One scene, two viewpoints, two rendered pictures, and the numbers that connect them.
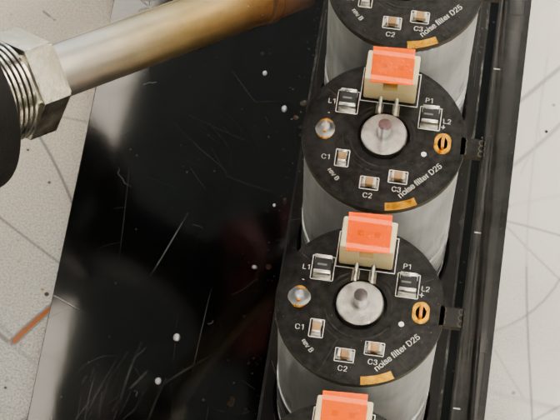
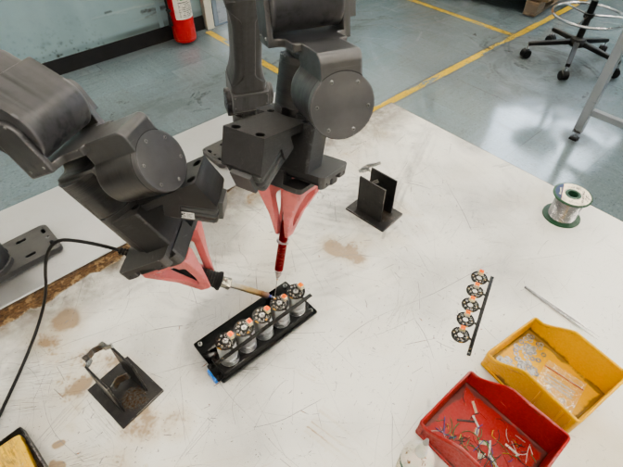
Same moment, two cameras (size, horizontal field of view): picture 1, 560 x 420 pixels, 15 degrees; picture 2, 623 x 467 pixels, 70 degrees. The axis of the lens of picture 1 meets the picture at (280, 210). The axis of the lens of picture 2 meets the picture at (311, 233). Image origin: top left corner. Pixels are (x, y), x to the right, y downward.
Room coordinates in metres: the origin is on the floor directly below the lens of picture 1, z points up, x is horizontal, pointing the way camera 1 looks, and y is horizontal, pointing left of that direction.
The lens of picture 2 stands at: (-0.05, -0.27, 1.30)
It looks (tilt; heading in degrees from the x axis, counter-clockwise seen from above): 47 degrees down; 40
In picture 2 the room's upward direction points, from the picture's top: straight up
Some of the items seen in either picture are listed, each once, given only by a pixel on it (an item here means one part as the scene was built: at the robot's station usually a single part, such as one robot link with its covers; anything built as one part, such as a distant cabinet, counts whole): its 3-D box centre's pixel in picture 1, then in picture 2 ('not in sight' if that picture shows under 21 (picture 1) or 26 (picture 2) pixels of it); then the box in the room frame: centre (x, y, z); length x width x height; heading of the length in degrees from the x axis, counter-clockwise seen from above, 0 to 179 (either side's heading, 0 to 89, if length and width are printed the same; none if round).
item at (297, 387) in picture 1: (354, 362); (246, 337); (0.12, -0.01, 0.79); 0.02 x 0.02 x 0.05
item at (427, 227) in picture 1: (377, 203); (263, 325); (0.15, -0.02, 0.79); 0.02 x 0.02 x 0.05
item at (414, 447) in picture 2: not in sight; (418, 456); (0.13, -0.26, 0.80); 0.03 x 0.03 x 0.10
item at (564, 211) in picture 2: not in sight; (566, 205); (0.65, -0.24, 0.78); 0.06 x 0.06 x 0.05
